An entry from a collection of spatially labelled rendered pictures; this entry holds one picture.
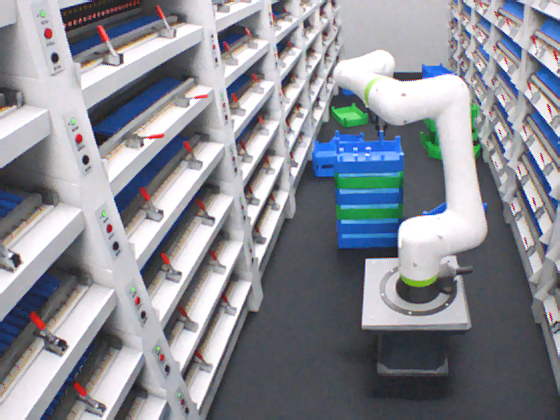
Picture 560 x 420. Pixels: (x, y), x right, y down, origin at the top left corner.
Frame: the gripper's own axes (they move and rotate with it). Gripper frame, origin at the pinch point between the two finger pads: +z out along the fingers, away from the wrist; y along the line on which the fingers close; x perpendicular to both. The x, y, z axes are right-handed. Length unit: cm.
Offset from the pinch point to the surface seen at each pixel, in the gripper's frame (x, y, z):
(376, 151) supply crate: 3.4, -2.1, 19.2
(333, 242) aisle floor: -27, -24, 50
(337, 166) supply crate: -13.3, -19.4, 8.5
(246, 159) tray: -25, -53, -12
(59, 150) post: -90, -58, -96
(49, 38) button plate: -78, -57, -111
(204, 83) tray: -31, -55, -57
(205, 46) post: -26, -52, -68
